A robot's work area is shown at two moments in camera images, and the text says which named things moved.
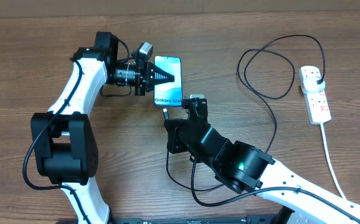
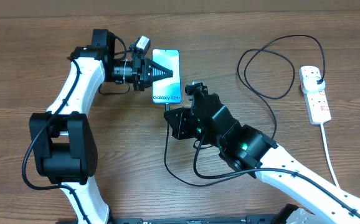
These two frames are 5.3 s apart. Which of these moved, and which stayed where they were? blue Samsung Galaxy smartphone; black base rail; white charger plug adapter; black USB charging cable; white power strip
Moved: black USB charging cable; blue Samsung Galaxy smartphone
Stayed: black base rail; white power strip; white charger plug adapter
